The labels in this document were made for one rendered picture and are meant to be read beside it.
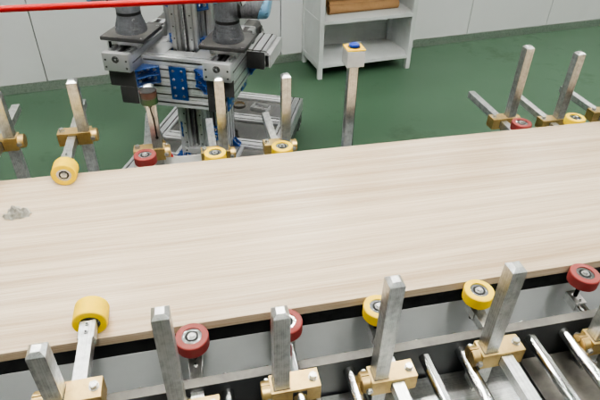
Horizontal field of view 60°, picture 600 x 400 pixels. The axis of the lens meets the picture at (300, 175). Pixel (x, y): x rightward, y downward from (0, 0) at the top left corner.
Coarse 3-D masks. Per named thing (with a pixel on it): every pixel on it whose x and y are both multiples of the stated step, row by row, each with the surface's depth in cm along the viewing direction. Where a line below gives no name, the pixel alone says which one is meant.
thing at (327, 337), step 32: (544, 288) 155; (320, 320) 141; (352, 320) 144; (416, 320) 150; (448, 320) 154; (512, 320) 161; (64, 352) 127; (96, 352) 130; (128, 352) 132; (224, 352) 140; (256, 352) 143; (320, 352) 149; (0, 384) 129; (32, 384) 131; (128, 384) 139; (160, 384) 142
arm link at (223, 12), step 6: (216, 6) 237; (222, 6) 235; (228, 6) 235; (234, 6) 235; (216, 12) 239; (222, 12) 237; (228, 12) 237; (234, 12) 237; (216, 18) 240; (222, 18) 238; (228, 18) 238; (234, 18) 240; (240, 18) 241
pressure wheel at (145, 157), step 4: (136, 152) 191; (140, 152) 191; (144, 152) 191; (148, 152) 191; (152, 152) 191; (136, 156) 188; (140, 156) 189; (144, 156) 189; (148, 156) 189; (152, 156) 188; (156, 156) 191; (136, 160) 187; (140, 160) 187; (144, 160) 187; (148, 160) 187; (152, 160) 188; (156, 160) 191; (136, 164) 189; (140, 164) 188; (144, 164) 188; (148, 164) 188; (152, 164) 189
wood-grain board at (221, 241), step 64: (576, 128) 213; (0, 192) 171; (64, 192) 171; (128, 192) 172; (192, 192) 172; (256, 192) 173; (320, 192) 174; (384, 192) 174; (448, 192) 175; (512, 192) 176; (576, 192) 176; (0, 256) 146; (64, 256) 147; (128, 256) 147; (192, 256) 148; (256, 256) 148; (320, 256) 149; (384, 256) 149; (448, 256) 150; (512, 256) 150; (576, 256) 151; (0, 320) 128; (64, 320) 129; (128, 320) 129; (192, 320) 130; (256, 320) 133
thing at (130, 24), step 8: (120, 16) 248; (128, 16) 248; (136, 16) 250; (120, 24) 250; (128, 24) 249; (136, 24) 251; (144, 24) 254; (120, 32) 251; (128, 32) 250; (136, 32) 251
